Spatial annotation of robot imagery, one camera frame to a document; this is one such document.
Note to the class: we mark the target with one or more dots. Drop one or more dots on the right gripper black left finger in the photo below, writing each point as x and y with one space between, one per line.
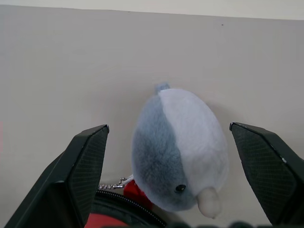
71 180

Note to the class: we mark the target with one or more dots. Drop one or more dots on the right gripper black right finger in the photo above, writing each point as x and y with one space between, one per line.
273 171

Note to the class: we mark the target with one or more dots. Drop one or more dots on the black paddle case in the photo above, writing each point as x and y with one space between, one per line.
114 200

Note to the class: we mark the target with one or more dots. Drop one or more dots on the red table tennis paddle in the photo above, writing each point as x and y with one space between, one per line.
104 219

